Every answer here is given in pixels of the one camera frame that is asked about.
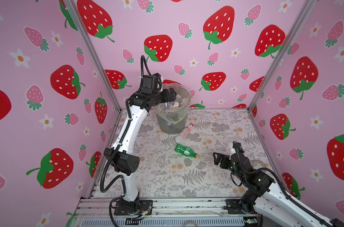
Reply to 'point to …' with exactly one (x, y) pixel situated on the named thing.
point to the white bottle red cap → (184, 134)
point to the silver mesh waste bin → (167, 127)
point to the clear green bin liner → (175, 110)
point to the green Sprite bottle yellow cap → (185, 150)
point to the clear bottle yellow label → (177, 104)
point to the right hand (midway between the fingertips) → (218, 154)
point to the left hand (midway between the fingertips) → (170, 93)
